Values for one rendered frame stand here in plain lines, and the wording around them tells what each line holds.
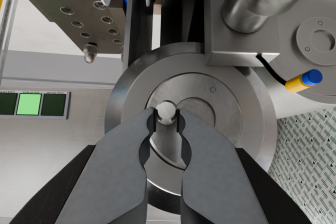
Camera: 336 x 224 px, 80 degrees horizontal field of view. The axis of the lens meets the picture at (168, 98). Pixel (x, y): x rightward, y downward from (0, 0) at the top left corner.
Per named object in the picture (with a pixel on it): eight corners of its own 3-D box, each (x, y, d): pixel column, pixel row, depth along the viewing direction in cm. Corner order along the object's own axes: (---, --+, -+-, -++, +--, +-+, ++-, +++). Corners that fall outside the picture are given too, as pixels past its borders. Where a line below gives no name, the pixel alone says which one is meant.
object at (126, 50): (137, -82, 22) (127, 77, 19) (152, 31, 45) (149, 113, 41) (133, -82, 22) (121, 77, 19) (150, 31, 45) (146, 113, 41)
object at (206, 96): (244, 174, 14) (139, 166, 14) (234, 170, 16) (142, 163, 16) (243, 74, 16) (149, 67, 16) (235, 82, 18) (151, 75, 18)
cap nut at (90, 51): (95, 44, 51) (93, 60, 50) (100, 50, 55) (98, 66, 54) (81, 43, 51) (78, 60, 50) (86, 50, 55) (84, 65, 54)
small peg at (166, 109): (182, 114, 12) (163, 126, 12) (179, 118, 15) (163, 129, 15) (170, 95, 13) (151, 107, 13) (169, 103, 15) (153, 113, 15)
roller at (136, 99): (251, 47, 17) (278, 189, 15) (201, 103, 43) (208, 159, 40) (117, 57, 17) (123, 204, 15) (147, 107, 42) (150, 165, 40)
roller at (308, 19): (377, -17, 19) (406, 107, 17) (259, 72, 44) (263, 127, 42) (252, -19, 19) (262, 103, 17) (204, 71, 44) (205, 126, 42)
